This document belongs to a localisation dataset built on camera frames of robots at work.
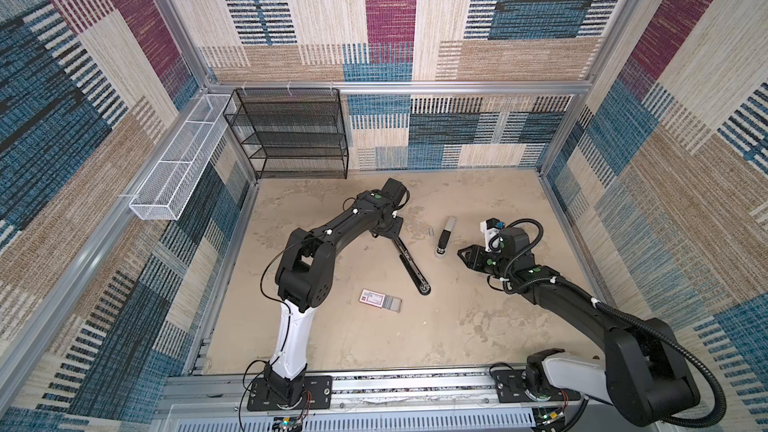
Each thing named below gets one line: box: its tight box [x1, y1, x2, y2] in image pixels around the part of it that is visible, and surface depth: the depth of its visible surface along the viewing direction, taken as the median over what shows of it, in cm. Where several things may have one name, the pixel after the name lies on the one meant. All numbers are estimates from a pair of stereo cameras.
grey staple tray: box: [382, 294, 403, 313], surface depth 89 cm
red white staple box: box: [359, 289, 386, 309], surface depth 89 cm
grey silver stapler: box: [435, 216, 457, 258], surface depth 98 cm
